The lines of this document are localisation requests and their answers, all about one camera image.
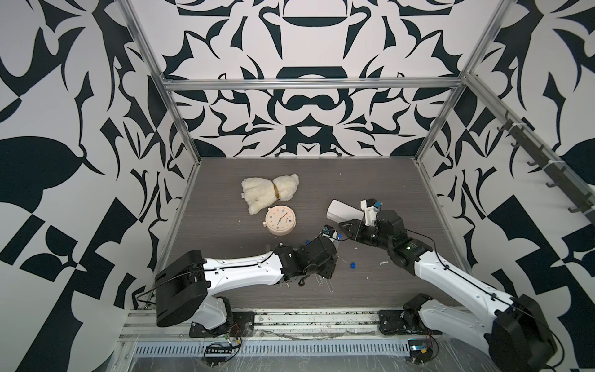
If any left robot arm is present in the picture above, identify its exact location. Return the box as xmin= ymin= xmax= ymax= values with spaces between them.
xmin=145 ymin=232 xmax=340 ymax=331

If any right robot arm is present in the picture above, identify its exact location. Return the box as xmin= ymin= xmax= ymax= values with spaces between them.
xmin=333 ymin=209 xmax=559 ymax=371

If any white rectangular box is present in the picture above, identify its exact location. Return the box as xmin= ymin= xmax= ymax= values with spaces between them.
xmin=326 ymin=199 xmax=364 ymax=223

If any pink round alarm clock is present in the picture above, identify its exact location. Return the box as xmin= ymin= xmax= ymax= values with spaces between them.
xmin=263 ymin=206 xmax=297 ymax=237

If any cream plush dog toy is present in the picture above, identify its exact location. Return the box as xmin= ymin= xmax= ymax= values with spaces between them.
xmin=241 ymin=174 xmax=300 ymax=215

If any right electronics board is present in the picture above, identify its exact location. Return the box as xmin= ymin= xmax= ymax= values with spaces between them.
xmin=407 ymin=335 xmax=440 ymax=365

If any electronics board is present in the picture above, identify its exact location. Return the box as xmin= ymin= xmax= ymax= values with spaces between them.
xmin=407 ymin=335 xmax=440 ymax=365
xmin=202 ymin=336 xmax=243 ymax=367

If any left electronics board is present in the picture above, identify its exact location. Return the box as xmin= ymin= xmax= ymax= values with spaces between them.
xmin=202 ymin=336 xmax=243 ymax=367

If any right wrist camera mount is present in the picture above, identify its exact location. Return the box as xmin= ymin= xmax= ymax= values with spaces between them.
xmin=360 ymin=198 xmax=382 ymax=226

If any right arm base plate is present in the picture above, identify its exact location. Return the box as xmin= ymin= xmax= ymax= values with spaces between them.
xmin=378 ymin=309 xmax=443 ymax=336

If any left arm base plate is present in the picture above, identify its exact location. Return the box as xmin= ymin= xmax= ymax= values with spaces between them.
xmin=189 ymin=311 xmax=256 ymax=338

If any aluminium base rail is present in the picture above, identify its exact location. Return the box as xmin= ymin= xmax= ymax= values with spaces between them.
xmin=118 ymin=308 xmax=384 ymax=342

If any wall hook rack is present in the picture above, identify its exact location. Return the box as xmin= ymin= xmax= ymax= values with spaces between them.
xmin=497 ymin=111 xmax=594 ymax=224

